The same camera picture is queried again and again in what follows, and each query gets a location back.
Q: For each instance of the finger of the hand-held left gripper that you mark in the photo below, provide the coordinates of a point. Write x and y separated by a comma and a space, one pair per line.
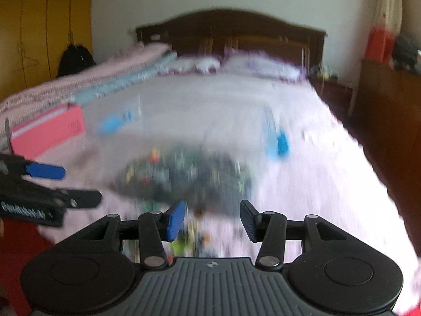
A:
82, 199
46, 171

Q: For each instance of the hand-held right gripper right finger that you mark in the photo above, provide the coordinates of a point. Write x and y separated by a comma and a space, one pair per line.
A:
249, 220

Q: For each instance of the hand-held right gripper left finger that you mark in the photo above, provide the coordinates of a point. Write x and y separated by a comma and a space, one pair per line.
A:
174, 220

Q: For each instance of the toy brick pieces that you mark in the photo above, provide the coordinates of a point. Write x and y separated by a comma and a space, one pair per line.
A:
197, 237

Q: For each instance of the heap of dark toy bricks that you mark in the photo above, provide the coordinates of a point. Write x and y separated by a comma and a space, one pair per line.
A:
187, 174

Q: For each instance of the clear bag of bricks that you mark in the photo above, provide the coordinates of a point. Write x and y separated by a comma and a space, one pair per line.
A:
276, 144

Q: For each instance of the pink cardboard box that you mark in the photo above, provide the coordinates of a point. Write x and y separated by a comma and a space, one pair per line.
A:
46, 131

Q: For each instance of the pink folded quilt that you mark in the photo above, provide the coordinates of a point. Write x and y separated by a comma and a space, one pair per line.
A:
82, 75

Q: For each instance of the black bag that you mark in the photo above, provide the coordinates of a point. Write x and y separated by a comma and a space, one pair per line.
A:
75, 61

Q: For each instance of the white fluffy blanket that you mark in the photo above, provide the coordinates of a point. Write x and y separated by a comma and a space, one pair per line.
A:
230, 105

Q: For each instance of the light blue folded quilt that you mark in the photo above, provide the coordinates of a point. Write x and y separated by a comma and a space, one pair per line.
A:
131, 75

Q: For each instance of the yellow wooden wardrobe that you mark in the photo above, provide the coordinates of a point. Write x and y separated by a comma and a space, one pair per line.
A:
39, 23

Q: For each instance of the wooden nightstand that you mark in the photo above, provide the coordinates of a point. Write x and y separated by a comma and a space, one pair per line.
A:
332, 93

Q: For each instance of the white pillow purple frill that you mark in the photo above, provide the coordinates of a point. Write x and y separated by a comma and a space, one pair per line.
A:
194, 64
259, 65

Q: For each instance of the clutter on nightstand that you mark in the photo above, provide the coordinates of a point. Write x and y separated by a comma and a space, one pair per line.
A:
322, 71

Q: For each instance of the brown wooden cabinet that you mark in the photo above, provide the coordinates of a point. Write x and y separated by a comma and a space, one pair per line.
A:
391, 121

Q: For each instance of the dark wooden headboard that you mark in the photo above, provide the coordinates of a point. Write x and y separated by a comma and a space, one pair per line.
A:
230, 26

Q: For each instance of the red box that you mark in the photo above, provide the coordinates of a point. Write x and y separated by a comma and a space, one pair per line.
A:
378, 46

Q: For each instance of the stack of folded clothes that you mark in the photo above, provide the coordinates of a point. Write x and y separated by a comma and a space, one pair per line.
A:
408, 51

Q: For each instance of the white patterned curtain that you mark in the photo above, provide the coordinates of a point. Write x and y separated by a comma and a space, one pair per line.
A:
389, 0

